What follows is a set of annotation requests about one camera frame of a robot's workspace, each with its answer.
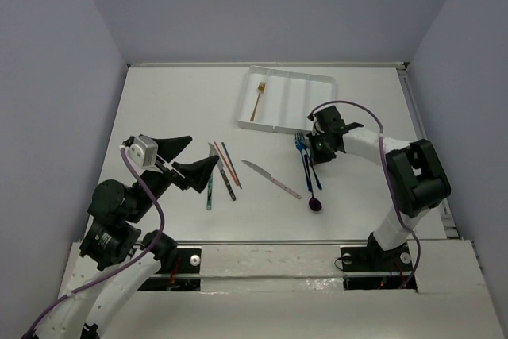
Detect dark patterned handle knife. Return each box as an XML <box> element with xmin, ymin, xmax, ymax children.
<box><xmin>209</xmin><ymin>143</ymin><xmax>237</xmax><ymax>201</ymax></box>

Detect purple spoon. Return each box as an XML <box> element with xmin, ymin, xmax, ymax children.
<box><xmin>304</xmin><ymin>154</ymin><xmax>322</xmax><ymax>212</ymax></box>

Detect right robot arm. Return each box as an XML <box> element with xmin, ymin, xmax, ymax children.
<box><xmin>307</xmin><ymin>101</ymin><xmax>451</xmax><ymax>269</ymax></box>

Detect white divided cutlery tray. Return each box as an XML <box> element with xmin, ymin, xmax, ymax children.
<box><xmin>237</xmin><ymin>66</ymin><xmax>339</xmax><ymax>134</ymax></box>

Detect blue chopstick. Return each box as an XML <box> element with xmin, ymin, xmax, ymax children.
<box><xmin>221</xmin><ymin>141</ymin><xmax>243</xmax><ymax>189</ymax></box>

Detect gold fork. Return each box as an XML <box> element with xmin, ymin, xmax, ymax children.
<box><xmin>249</xmin><ymin>82</ymin><xmax>266</xmax><ymax>122</ymax></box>

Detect pink handled knife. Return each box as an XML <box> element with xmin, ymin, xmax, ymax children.
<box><xmin>241</xmin><ymin>159</ymin><xmax>302</xmax><ymax>199</ymax></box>

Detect orange chopstick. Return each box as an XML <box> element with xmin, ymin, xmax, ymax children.
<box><xmin>214</xmin><ymin>141</ymin><xmax>240</xmax><ymax>187</ymax></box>

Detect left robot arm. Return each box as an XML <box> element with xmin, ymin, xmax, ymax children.
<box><xmin>24</xmin><ymin>135</ymin><xmax>219</xmax><ymax>338</ymax></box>

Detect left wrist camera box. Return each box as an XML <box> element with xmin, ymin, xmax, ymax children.
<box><xmin>127</xmin><ymin>135</ymin><xmax>158</xmax><ymax>169</ymax></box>

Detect blue fork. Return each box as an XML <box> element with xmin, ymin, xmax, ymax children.
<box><xmin>294</xmin><ymin>133</ymin><xmax>312</xmax><ymax>191</ymax></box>
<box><xmin>297</xmin><ymin>133</ymin><xmax>322</xmax><ymax>191</ymax></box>

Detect teal handled knife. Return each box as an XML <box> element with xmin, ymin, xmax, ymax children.
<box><xmin>206</xmin><ymin>142</ymin><xmax>215</xmax><ymax>211</ymax></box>

